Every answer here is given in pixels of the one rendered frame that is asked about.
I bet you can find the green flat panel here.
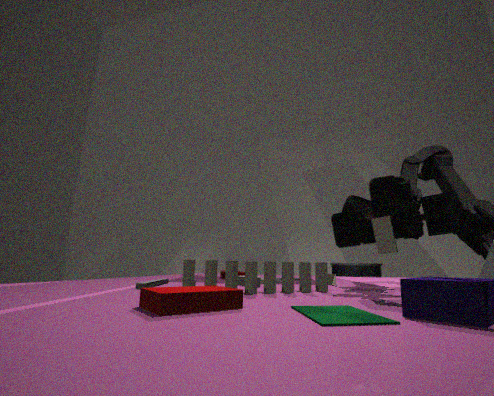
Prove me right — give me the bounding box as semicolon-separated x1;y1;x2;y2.
291;305;400;326

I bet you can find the red rectangular block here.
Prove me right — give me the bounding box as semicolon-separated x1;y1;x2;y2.
220;272;245;279

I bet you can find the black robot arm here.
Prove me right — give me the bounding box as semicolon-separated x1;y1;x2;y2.
341;146;494;260

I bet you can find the purple block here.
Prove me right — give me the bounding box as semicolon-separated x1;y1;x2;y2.
400;277;494;328

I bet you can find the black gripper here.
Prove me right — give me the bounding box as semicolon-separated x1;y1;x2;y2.
331;193;457;248

